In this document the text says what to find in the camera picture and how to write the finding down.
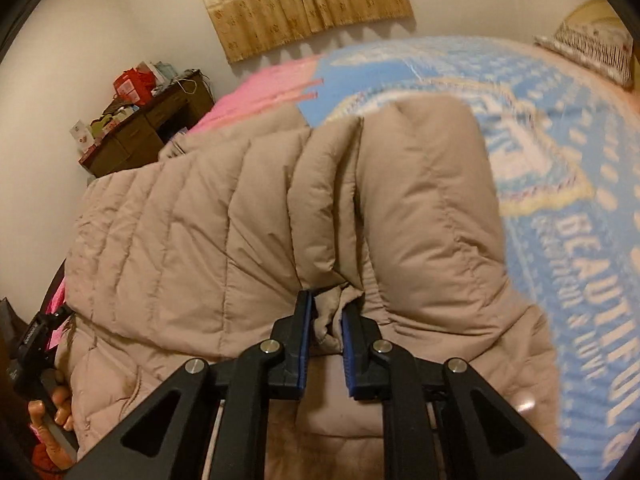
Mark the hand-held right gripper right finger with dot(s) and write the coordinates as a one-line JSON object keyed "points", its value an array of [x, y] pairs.
{"points": [[348, 357]]}

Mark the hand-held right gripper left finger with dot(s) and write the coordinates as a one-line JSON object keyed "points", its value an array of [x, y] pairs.
{"points": [[304, 345]]}

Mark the beige quilted down jacket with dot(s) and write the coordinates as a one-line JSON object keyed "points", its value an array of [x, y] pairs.
{"points": [[210, 220]]}

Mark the person's left hand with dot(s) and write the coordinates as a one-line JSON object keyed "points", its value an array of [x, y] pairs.
{"points": [[61, 410]]}

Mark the white red printed card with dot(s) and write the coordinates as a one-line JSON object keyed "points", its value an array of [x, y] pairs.
{"points": [[81, 135]]}

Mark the dark wooden desk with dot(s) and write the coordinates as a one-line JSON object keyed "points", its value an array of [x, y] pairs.
{"points": [[140, 135]]}

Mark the pink blanket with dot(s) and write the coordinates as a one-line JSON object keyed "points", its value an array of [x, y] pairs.
{"points": [[260, 95]]}

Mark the red box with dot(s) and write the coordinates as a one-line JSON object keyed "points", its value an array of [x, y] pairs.
{"points": [[131, 85]]}

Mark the blue printed blanket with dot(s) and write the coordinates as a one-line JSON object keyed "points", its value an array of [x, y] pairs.
{"points": [[560, 120]]}

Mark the yellow patterned curtain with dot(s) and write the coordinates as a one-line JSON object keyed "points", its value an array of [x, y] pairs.
{"points": [[300, 0]]}

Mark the patterned pillow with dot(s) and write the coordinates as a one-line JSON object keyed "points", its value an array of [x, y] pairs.
{"points": [[590, 47]]}

